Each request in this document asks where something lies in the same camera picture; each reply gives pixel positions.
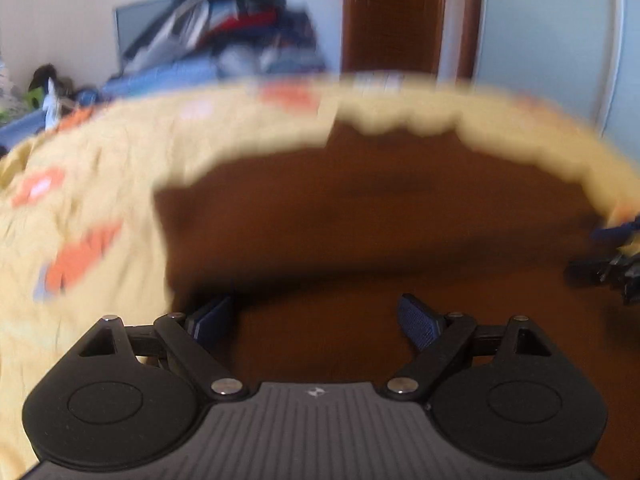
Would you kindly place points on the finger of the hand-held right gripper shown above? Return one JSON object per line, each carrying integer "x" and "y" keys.
{"x": 607, "y": 265}

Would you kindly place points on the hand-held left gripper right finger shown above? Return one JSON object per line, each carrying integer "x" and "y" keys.
{"x": 417, "y": 320}

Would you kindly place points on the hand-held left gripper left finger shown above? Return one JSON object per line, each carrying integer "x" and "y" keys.
{"x": 214, "y": 317}

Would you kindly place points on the brown garment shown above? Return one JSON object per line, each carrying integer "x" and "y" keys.
{"x": 375, "y": 200}

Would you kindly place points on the pile of clothes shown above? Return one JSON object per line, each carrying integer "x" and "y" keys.
{"x": 225, "y": 15}

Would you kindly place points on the yellow carrot print blanket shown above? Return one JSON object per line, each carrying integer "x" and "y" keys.
{"x": 100, "y": 160}

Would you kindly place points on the blue bed sheet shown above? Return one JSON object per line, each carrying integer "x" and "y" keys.
{"x": 140, "y": 80}

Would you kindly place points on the dark plush toy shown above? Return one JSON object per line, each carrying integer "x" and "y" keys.
{"x": 41, "y": 80}

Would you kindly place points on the wooden door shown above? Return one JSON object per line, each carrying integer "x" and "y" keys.
{"x": 395, "y": 15}

